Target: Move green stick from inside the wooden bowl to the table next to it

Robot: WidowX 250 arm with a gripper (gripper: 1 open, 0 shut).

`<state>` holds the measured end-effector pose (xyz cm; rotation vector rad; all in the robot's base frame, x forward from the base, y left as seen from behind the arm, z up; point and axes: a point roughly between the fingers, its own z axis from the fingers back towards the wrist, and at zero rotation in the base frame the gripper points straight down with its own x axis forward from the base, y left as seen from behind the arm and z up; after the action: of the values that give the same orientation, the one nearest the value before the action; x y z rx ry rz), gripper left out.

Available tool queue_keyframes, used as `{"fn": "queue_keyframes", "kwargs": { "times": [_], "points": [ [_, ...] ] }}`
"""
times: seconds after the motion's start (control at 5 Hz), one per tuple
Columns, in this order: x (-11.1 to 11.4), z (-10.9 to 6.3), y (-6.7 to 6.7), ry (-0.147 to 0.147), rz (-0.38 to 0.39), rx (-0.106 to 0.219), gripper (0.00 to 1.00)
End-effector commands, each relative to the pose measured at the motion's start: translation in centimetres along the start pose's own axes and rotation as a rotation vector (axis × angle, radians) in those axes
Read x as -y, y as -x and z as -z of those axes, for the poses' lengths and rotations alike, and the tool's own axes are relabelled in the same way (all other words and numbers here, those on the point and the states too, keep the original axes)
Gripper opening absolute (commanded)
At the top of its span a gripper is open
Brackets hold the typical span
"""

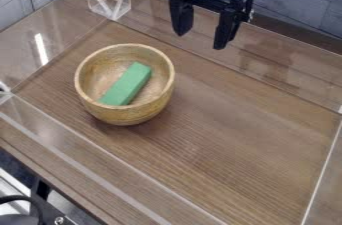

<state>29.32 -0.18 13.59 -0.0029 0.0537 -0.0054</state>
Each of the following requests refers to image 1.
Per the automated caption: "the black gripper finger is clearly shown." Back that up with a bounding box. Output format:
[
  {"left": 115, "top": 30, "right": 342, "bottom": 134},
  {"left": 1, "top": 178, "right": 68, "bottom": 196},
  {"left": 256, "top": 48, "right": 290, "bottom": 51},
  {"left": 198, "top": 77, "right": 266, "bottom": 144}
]
[
  {"left": 214, "top": 9, "right": 240, "bottom": 50},
  {"left": 168, "top": 0, "right": 194, "bottom": 36}
]

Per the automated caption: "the green rectangular block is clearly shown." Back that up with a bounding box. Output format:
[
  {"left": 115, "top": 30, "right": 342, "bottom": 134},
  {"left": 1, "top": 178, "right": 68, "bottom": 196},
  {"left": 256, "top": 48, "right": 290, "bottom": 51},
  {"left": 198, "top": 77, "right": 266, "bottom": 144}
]
[{"left": 99, "top": 62, "right": 152, "bottom": 106}]

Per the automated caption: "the wooden bowl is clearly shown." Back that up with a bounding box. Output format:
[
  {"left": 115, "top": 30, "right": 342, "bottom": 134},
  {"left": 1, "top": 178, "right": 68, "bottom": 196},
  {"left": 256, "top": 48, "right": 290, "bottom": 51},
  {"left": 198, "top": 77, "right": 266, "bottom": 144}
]
[{"left": 75, "top": 43, "right": 175, "bottom": 126}]

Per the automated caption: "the clear acrylic corner bracket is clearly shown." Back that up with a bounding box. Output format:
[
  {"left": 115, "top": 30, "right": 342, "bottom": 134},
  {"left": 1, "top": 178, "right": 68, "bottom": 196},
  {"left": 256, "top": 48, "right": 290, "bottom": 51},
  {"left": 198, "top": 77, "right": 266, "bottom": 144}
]
[{"left": 87, "top": 0, "right": 131, "bottom": 21}]

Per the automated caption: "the black table frame bracket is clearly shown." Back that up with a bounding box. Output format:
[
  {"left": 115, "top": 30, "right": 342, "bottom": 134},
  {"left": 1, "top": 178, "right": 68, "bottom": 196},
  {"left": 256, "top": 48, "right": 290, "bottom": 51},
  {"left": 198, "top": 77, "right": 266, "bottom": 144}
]
[{"left": 31, "top": 179, "right": 79, "bottom": 225}]

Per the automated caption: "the black cable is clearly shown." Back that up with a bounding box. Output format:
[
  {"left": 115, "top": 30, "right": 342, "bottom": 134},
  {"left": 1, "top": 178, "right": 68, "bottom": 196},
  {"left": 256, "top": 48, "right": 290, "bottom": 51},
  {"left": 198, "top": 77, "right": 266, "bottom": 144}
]
[{"left": 0, "top": 195, "right": 45, "bottom": 225}]

